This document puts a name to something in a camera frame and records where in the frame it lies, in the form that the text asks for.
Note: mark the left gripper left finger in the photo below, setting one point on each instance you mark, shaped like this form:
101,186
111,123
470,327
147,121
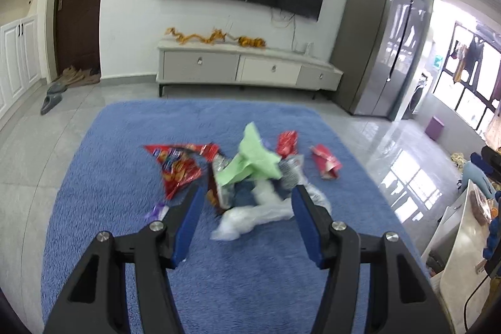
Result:
94,298

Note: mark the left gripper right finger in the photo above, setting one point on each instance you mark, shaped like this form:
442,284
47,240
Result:
375,278

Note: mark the green paper sheet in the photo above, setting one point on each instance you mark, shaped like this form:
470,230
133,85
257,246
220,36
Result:
252,160

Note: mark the small purple wrapper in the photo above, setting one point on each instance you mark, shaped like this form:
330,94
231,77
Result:
157,213

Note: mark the golden dragon figurine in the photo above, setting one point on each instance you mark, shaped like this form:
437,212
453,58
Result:
216,36

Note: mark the white washing machine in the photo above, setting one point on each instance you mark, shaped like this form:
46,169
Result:
417,95

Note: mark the golden tiger figurine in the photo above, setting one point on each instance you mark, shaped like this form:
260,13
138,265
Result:
248,42

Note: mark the grey double-door refrigerator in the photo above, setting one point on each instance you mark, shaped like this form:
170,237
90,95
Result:
375,46

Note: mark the white plastic bag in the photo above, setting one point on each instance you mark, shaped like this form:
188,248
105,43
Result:
241,220

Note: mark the red foil wrapper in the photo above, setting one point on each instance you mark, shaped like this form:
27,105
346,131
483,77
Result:
287,144

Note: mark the red paper box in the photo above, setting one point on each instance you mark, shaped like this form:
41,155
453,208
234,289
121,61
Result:
328,165

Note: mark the white marble table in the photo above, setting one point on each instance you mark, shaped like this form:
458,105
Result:
458,243

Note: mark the brown door mat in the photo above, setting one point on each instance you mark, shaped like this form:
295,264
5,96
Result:
73,77

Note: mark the blue shaggy rug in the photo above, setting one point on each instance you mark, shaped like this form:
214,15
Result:
262,282

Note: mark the purple stool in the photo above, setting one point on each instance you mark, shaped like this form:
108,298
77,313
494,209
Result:
435,128

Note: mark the white grey TV cabinet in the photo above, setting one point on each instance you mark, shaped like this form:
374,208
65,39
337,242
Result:
226,64

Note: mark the red snack chip bag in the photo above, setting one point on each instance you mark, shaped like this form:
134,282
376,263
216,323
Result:
178,165

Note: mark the hanging laundry clothes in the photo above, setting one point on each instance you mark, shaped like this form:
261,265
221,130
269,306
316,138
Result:
469,60

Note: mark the silver printed snack bag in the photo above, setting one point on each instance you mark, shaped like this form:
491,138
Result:
291,170

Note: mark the grey slippers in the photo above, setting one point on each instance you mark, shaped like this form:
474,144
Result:
53,97

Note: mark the white wall cabinets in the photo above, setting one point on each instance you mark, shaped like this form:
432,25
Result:
20,67

